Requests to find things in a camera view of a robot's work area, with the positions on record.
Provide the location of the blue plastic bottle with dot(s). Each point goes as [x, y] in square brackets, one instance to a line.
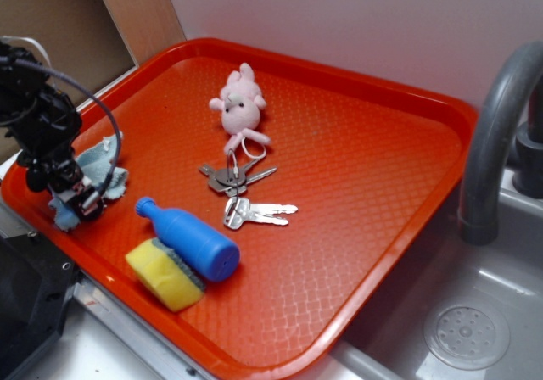
[209, 252]

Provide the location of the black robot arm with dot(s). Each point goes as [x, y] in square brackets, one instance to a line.
[19, 84]

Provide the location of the yellow sponge with grey pad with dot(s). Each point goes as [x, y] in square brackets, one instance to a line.
[164, 274]

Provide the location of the grey toy sink basin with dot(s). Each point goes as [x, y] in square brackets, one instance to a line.
[385, 340]

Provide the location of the brown cardboard panel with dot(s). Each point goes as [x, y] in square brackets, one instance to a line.
[79, 37]

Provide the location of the black faucet handle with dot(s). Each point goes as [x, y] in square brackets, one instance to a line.
[528, 178]

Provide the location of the wooden board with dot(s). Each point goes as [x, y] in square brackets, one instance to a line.
[147, 27]

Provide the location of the orange plastic tray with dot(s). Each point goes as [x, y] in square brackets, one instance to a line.
[365, 161]

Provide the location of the grey curved faucet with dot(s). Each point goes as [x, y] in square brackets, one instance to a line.
[505, 109]

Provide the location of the pair of silver keys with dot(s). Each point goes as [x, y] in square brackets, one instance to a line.
[240, 210]

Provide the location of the sink drain strainer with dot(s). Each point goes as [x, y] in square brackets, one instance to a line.
[466, 333]

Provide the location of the black box lower left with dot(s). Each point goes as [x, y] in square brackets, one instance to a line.
[37, 284]

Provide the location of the pink plush toy keychain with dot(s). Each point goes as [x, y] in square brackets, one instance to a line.
[240, 103]

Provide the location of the light blue cloth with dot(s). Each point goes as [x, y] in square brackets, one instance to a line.
[95, 163]

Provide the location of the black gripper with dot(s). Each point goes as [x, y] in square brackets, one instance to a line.
[45, 133]

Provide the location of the bunch of silver keys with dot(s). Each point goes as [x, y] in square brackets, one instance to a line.
[234, 179]

